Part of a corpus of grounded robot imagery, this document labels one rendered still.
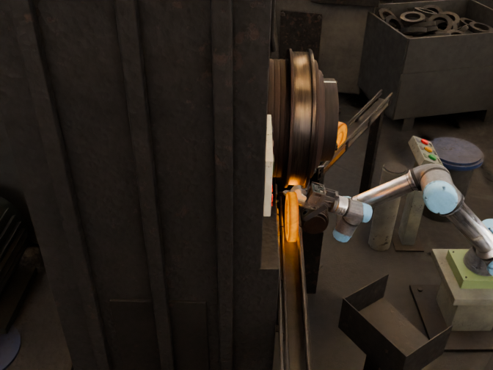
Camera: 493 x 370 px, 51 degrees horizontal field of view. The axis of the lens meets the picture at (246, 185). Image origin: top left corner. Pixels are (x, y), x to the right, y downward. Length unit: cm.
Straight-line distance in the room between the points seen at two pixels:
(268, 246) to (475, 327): 135
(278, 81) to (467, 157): 173
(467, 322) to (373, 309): 89
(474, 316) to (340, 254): 75
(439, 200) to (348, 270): 95
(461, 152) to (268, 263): 186
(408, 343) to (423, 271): 119
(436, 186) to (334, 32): 264
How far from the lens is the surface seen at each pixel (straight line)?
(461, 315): 262
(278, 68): 169
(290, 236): 188
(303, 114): 159
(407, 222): 298
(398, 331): 183
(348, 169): 365
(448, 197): 205
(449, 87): 423
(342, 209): 208
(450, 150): 320
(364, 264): 291
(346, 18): 444
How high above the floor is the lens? 195
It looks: 35 degrees down
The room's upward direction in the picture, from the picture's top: 1 degrees clockwise
